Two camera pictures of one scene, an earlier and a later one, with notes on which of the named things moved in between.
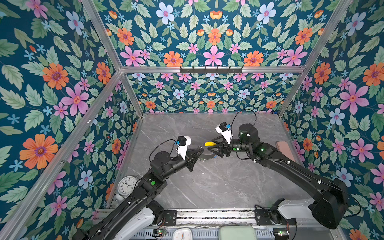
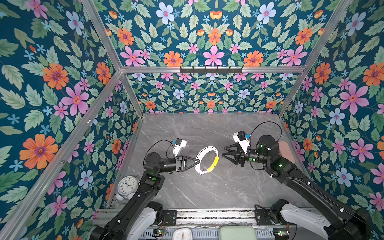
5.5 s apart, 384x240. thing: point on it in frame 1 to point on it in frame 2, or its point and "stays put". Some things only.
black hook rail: [210, 70] stays put
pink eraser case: [283, 147] stays put
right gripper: [225, 145] to [240, 156]
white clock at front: [182, 234] stays put
